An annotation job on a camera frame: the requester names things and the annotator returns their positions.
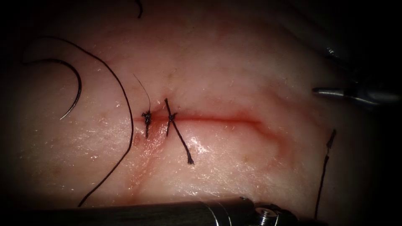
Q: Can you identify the right arm needle driver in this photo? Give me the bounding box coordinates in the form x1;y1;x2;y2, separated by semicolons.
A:
352;85;402;108

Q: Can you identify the curved needle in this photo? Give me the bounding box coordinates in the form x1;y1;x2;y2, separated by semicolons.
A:
21;59;82;121

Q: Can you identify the tissue pad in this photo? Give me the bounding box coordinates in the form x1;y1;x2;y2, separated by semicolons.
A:
6;0;387;226

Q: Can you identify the black stitching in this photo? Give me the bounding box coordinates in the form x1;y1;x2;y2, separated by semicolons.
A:
133;74;195;165

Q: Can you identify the right arm needle driver jaw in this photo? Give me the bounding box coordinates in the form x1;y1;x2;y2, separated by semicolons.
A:
325;46;359;90
312;87;358;99

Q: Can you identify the left arm needle driver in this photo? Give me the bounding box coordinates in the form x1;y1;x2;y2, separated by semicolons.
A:
253;203;329;226

